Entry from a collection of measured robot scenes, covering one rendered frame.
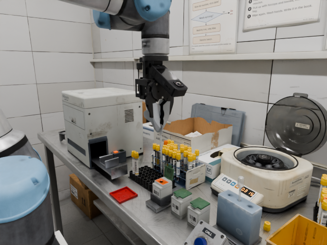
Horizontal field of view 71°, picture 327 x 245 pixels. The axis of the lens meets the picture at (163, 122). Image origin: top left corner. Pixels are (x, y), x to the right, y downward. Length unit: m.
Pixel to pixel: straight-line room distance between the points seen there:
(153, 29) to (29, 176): 0.42
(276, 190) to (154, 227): 0.35
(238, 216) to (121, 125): 0.63
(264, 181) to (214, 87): 0.64
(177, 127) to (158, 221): 0.59
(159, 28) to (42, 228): 0.49
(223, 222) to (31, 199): 0.45
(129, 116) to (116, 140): 0.12
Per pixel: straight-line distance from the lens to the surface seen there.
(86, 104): 0.95
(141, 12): 0.46
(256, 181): 0.75
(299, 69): 1.04
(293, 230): 0.63
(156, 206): 0.73
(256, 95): 1.11
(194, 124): 1.25
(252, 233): 0.63
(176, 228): 0.68
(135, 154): 0.84
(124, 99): 1.02
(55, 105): 2.29
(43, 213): 0.46
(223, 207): 0.64
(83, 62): 2.35
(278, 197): 0.76
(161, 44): 0.62
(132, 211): 0.74
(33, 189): 0.43
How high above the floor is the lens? 1.30
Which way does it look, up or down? 14 degrees down
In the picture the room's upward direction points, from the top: straight up
